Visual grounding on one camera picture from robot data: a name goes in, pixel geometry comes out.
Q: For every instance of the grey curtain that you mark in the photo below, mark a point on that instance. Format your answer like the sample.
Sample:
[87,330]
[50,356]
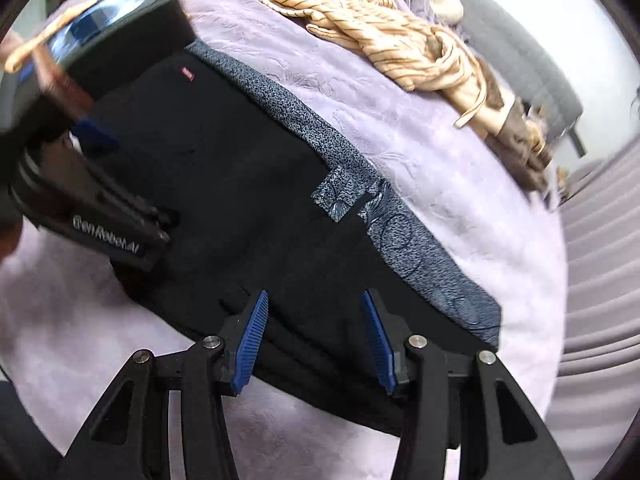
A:
[600,285]

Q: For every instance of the beige striped garment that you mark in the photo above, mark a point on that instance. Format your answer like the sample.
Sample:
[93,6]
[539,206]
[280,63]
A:
[380,25]

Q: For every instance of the brown grey garment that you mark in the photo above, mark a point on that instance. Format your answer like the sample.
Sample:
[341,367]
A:
[525,145]

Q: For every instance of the person's left hand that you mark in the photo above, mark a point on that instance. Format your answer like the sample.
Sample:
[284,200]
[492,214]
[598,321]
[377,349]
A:
[30,55]

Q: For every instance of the grey headboard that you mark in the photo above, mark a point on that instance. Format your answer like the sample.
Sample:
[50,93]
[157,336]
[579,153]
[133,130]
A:
[515,25]

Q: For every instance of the beige round cushion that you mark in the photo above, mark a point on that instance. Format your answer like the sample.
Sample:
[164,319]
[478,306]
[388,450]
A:
[445,2]

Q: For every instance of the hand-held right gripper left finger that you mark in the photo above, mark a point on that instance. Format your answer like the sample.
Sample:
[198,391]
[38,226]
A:
[250,345]

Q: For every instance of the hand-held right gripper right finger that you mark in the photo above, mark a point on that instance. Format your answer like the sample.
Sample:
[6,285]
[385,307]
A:
[380,345]

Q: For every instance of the purple blanket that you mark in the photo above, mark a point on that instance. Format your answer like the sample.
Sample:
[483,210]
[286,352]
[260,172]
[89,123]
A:
[450,170]

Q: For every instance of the black pants with blue stripe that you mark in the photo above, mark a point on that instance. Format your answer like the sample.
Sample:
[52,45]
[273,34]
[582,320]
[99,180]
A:
[250,200]

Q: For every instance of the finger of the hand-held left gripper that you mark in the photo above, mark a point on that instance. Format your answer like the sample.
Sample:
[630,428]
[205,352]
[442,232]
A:
[97,132]

